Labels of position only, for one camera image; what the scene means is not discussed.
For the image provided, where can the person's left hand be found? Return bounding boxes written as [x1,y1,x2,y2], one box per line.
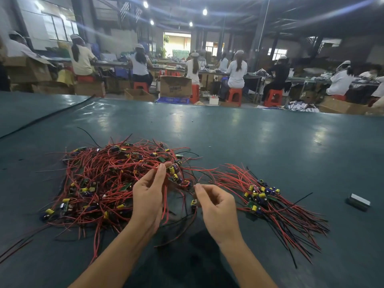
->
[131,162,168,236]

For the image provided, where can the person's right hand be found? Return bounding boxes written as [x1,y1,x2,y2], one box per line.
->
[194,183,242,246]

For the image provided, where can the red wire with yellow connector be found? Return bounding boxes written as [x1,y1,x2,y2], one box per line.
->
[155,198,200,248]

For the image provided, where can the pile of red-wired boards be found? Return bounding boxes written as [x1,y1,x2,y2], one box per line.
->
[0,138,208,264]

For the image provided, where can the sorted bundle of wired boards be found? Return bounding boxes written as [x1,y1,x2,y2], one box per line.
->
[210,164,330,268]

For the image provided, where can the person's left forearm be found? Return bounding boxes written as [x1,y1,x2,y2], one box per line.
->
[69,222,154,288]

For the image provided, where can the person's right forearm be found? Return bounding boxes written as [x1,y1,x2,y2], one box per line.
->
[216,234,278,288]

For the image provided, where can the blue plastic crate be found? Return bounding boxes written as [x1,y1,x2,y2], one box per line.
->
[156,96,191,104]

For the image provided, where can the dark green table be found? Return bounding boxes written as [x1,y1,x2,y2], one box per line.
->
[0,92,384,288]

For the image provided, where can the heap of black white items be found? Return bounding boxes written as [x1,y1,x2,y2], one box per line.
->
[287,100,322,112]

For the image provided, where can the small black grey block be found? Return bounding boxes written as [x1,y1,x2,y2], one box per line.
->
[346,193,372,212]

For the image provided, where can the yellow sack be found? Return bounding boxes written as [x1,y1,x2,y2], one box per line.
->
[56,69,76,86]

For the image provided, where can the large open cardboard box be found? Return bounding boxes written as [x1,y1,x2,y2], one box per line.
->
[5,56,54,84]

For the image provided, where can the grid window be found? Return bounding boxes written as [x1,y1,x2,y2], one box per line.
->
[41,10,79,41]

